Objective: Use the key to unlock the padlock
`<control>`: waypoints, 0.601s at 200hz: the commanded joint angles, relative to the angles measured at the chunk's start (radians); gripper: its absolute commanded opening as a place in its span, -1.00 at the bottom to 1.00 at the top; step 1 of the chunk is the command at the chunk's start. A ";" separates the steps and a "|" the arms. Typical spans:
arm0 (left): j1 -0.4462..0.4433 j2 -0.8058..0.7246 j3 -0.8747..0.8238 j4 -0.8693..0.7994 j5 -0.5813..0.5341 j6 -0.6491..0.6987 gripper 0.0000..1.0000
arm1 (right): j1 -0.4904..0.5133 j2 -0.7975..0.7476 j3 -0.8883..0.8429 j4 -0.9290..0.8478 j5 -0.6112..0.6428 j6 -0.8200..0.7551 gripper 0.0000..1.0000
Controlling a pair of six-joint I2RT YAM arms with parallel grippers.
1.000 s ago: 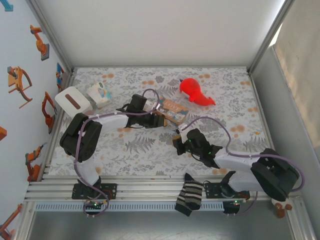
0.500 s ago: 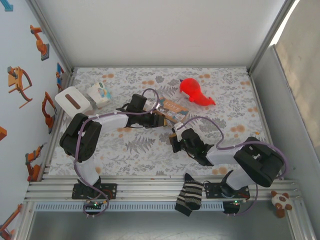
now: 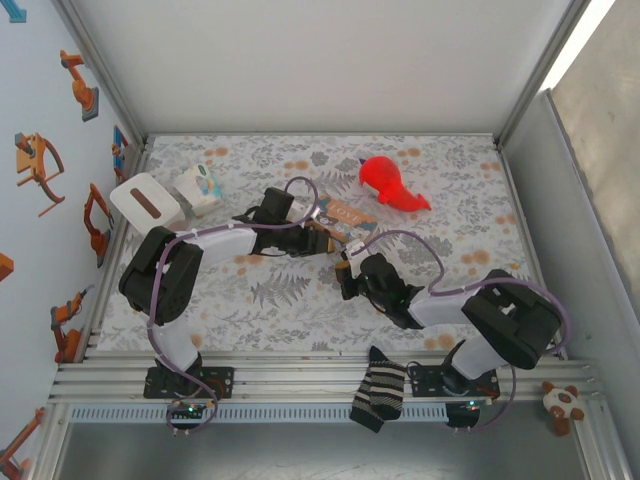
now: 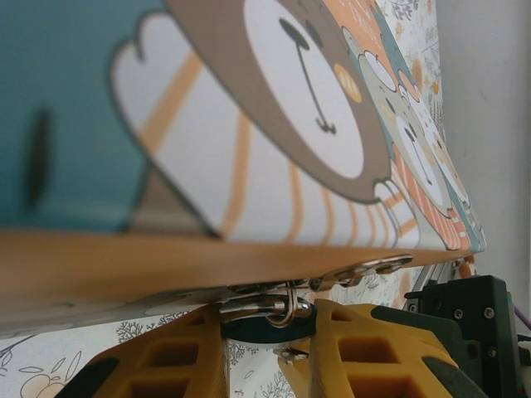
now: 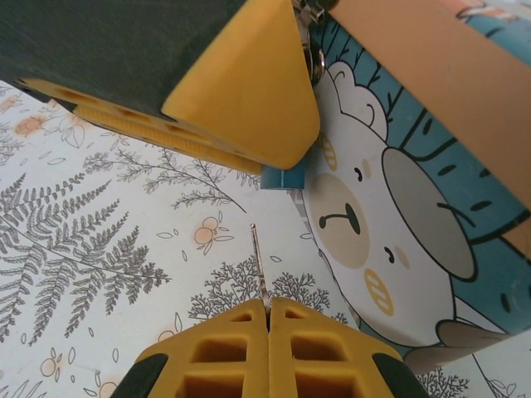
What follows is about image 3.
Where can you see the blue orange wall sticker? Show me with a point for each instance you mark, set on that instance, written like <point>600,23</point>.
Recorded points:
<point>119,150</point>

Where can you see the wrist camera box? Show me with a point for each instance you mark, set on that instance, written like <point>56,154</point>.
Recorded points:
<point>377,267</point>
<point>277,202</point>

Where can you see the aluminium frame rail bundle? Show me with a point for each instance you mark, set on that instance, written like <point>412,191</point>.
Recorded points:
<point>300,380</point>

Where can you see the thin aluminium rail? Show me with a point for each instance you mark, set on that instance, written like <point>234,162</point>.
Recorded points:
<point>320,135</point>

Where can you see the orange claw sticker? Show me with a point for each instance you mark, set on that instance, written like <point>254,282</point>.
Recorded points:
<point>35,160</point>

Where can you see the small controller board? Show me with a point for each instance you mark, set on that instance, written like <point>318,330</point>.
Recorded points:
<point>472,404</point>
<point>190,407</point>

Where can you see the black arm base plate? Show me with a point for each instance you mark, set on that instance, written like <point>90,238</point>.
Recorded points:
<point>220,382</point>
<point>425,385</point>

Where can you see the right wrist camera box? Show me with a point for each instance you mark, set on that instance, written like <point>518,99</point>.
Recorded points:
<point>377,267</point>

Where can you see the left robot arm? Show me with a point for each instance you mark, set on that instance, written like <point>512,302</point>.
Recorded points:
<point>160,280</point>

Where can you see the white tissue box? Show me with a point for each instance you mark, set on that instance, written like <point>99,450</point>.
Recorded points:
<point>137,200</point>

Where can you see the red plush toy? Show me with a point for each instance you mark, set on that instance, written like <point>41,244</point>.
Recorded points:
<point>387,180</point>

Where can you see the floral tablecloth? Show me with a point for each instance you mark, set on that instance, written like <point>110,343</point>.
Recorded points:
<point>300,310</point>

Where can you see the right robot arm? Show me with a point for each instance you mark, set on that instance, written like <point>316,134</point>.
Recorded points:
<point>510,315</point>

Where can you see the aluminium frame post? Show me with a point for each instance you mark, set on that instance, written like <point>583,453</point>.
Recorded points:
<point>542,65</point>
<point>101,65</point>

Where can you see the white tissue pack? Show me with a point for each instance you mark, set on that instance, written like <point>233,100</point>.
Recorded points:
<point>200,187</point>

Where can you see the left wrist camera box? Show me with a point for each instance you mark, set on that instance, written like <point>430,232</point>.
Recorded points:
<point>277,202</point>

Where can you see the orange block sticker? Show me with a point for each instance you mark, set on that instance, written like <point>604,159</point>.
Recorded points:
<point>5,265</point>

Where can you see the brown white plush bear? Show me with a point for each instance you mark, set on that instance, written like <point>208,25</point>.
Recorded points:
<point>562,405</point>

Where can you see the black white striped sock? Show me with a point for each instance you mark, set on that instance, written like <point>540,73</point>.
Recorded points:
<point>377,395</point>

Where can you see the LOVE bear print tin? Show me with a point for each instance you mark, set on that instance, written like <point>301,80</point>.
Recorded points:
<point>350,220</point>

